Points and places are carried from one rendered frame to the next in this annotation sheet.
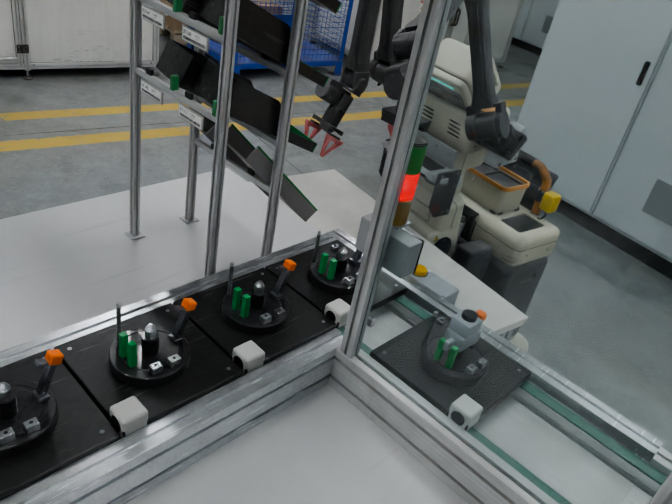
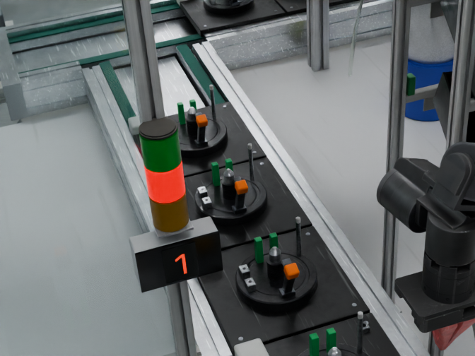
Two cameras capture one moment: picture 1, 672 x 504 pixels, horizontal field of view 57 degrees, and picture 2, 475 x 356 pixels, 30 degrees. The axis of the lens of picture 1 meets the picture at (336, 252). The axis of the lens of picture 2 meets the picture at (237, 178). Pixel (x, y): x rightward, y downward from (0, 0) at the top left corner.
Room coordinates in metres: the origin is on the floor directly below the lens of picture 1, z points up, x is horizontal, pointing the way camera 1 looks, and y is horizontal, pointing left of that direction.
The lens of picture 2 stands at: (1.62, -0.81, 2.02)
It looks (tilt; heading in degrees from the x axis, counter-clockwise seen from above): 36 degrees down; 125
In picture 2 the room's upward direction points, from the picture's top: 5 degrees counter-clockwise
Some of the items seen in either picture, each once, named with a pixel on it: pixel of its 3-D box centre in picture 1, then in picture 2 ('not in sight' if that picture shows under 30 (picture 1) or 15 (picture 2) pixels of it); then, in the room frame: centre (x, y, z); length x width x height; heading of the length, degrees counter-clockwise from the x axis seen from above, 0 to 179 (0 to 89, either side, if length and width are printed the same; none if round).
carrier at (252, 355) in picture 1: (257, 296); (275, 264); (1.01, 0.14, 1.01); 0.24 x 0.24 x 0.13; 52
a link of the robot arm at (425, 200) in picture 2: not in sight; (449, 229); (1.38, -0.09, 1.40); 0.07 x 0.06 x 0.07; 153
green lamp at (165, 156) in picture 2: not in sight; (160, 146); (0.99, -0.09, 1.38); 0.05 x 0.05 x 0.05
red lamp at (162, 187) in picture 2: not in sight; (165, 177); (0.99, -0.09, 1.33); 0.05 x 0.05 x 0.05
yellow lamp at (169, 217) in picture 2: not in sight; (169, 207); (0.99, -0.09, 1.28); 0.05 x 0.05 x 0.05
